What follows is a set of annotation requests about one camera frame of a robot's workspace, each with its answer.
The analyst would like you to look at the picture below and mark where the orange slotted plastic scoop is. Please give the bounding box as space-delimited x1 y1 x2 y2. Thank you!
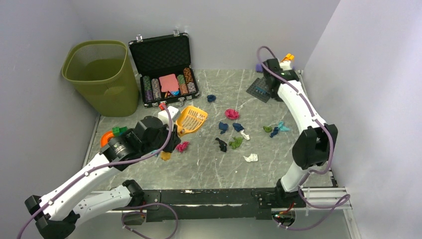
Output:
159 103 208 161

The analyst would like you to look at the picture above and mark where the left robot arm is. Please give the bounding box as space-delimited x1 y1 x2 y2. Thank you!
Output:
25 111 181 239

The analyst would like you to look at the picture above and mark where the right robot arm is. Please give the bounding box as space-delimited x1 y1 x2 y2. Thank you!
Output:
262 58 338 207

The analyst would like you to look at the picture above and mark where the grey brick baseplate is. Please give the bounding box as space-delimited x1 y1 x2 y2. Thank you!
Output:
246 78 271 103

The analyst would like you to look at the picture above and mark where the purple cylinder toy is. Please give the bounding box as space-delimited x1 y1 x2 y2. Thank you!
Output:
255 64 263 73

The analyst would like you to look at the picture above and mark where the magenta paper scrap lower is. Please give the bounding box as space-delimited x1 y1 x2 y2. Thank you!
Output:
176 141 190 153

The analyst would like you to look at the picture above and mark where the yellow brick toy tower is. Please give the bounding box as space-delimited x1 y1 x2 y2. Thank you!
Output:
281 53 295 62

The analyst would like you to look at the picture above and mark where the cyan paper scrap right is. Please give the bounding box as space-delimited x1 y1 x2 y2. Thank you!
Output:
277 121 291 131

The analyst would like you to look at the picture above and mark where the olive paper scrap right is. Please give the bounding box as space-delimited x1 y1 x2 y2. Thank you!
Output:
263 126 273 133

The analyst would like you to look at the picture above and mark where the pink paper scrap right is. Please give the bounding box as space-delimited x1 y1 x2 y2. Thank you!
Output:
224 109 240 120

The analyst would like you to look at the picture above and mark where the pink card deck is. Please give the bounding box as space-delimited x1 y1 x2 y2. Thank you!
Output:
158 74 179 93

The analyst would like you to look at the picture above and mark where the dark blue scrap right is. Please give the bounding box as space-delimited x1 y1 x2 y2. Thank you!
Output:
232 123 244 132

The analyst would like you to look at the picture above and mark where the white paper scrap small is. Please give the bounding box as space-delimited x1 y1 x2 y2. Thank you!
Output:
240 130 250 140

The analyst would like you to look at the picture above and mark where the dark blue paper scrap far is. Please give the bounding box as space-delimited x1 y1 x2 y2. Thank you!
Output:
207 95 216 103

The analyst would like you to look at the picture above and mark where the blue paper scrap centre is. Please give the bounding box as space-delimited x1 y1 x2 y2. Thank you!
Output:
218 122 228 134

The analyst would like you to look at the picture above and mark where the black paper scrap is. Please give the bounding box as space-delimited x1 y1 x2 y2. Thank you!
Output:
215 137 227 152

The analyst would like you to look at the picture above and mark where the green paper scrap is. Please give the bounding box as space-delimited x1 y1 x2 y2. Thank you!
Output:
228 137 243 149

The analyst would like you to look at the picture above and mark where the black poker chip case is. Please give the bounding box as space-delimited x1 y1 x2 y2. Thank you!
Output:
128 30 200 108

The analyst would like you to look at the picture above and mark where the black base bar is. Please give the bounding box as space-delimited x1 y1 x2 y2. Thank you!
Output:
144 188 306 222

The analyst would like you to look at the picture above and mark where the white paper scrap near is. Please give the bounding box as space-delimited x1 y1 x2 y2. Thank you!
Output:
243 153 259 163

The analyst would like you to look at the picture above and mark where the olive green mesh wastebasket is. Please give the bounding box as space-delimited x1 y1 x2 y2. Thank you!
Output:
61 40 139 117

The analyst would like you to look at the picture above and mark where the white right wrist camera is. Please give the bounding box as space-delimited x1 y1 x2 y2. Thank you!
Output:
279 60 293 71

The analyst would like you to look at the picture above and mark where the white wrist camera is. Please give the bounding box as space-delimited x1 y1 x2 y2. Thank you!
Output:
279 60 293 71
157 106 180 125

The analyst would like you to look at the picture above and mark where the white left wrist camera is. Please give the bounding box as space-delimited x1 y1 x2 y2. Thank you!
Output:
157 106 180 125

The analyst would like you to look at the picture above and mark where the orange ring toy with bricks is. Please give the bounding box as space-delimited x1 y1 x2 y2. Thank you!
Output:
100 126 128 147

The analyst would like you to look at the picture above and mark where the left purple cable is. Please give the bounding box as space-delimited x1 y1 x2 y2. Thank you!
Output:
16 105 180 239

